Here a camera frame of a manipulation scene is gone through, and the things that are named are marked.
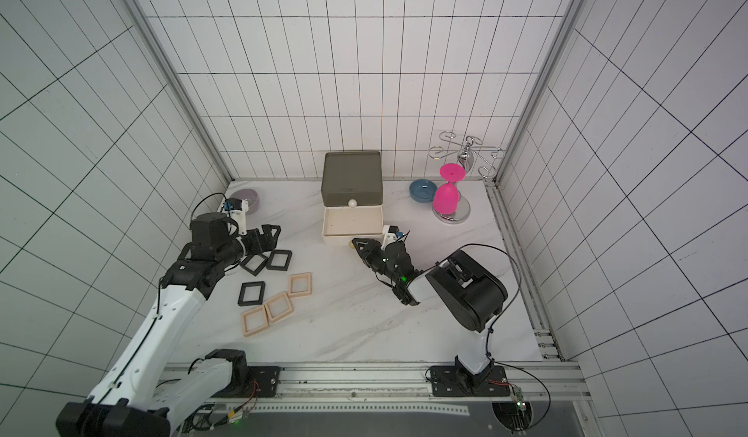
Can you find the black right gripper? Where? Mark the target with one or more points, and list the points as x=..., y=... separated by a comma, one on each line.
x=377, y=253

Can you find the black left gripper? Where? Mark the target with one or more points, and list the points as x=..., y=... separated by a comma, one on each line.
x=270, y=241

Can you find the beige brooch box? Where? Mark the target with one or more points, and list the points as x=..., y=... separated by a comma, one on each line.
x=300, y=285
x=254, y=321
x=278, y=307

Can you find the olive three-drawer cabinet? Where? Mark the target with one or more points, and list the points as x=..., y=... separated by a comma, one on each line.
x=352, y=193

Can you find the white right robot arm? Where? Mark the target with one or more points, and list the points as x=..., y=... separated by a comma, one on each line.
x=475, y=297

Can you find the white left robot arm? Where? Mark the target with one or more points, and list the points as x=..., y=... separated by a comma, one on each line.
x=126, y=402

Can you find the black brooch box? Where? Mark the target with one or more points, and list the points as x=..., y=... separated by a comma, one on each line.
x=279, y=260
x=251, y=294
x=255, y=264

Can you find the purple ceramic bowl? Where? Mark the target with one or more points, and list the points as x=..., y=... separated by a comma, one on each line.
x=252, y=198

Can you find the blue ceramic bowl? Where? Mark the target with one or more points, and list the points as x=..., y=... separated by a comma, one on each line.
x=423, y=190

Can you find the pink plastic goblet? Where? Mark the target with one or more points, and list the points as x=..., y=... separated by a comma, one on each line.
x=447, y=196

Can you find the chrome glass rack stand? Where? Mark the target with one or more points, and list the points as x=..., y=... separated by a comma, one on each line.
x=471, y=152

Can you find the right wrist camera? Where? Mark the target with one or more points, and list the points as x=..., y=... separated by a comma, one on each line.
x=391, y=234

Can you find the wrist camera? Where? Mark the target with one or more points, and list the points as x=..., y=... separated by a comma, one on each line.
x=391, y=234
x=236, y=210

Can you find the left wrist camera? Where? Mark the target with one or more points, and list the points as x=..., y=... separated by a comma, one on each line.
x=236, y=210

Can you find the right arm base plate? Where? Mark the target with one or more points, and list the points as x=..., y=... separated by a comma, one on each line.
x=456, y=381

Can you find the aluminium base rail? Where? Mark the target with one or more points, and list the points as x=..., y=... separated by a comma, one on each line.
x=347, y=384

